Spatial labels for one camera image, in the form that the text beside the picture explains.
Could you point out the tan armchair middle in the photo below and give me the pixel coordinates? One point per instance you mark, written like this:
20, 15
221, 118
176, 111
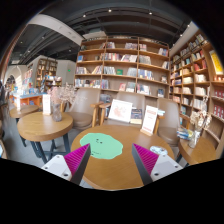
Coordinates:
138, 102

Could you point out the distant wooden bookshelf left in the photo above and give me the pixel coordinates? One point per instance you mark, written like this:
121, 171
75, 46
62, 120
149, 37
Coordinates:
43, 73

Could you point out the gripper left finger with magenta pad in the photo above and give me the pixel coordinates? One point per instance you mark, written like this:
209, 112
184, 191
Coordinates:
70, 167

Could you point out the small round table far left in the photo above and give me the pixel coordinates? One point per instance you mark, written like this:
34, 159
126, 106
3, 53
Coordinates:
21, 111

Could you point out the tan armchair left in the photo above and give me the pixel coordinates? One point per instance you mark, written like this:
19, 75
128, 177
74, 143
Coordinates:
84, 106

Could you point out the glass vase dried flowers left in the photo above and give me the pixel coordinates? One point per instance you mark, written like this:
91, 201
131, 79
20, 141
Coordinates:
59, 96

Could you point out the green mouse pad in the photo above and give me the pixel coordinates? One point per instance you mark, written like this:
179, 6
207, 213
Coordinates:
102, 146

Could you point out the white menu card left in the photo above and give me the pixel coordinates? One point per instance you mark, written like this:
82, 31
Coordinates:
46, 103

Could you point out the glass vase dried flowers right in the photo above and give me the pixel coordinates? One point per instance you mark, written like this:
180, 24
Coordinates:
200, 120

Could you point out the orange display counter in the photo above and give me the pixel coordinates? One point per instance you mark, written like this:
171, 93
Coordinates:
30, 99

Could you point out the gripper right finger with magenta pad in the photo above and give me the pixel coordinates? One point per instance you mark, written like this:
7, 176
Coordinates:
151, 165

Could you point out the dark book on chair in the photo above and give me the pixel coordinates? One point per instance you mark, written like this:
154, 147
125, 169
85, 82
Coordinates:
136, 116

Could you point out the round wooden table front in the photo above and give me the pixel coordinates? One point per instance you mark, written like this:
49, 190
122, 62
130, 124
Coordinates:
120, 172

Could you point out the wooden bookshelf right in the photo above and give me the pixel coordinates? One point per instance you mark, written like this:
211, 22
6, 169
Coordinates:
196, 72

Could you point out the tan armchair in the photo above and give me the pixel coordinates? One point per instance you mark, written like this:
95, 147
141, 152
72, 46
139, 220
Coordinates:
84, 106
168, 126
138, 102

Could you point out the round wooden table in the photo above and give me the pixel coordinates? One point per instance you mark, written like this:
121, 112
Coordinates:
37, 127
204, 151
120, 172

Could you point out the large wooden bookshelf centre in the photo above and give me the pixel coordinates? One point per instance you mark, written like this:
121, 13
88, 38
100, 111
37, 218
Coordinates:
124, 63

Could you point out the round wooden table left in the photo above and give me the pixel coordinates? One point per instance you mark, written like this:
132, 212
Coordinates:
37, 127

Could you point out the stack of books right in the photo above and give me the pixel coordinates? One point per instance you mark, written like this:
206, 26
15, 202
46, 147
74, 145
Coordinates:
184, 133

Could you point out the white picture book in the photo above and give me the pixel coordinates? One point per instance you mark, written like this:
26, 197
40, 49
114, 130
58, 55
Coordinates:
120, 110

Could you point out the white sign on stand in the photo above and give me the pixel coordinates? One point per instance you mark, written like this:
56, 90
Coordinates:
149, 121

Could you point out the glass vase dried flowers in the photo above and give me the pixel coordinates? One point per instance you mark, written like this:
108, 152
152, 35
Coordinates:
59, 96
200, 120

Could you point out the tan armchair right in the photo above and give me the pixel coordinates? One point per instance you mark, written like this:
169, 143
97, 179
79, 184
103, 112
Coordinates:
168, 126

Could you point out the round wooden table right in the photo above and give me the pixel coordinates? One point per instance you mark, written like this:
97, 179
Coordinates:
204, 151

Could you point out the clear computer mouse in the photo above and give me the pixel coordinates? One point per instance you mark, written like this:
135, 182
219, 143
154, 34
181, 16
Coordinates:
159, 150

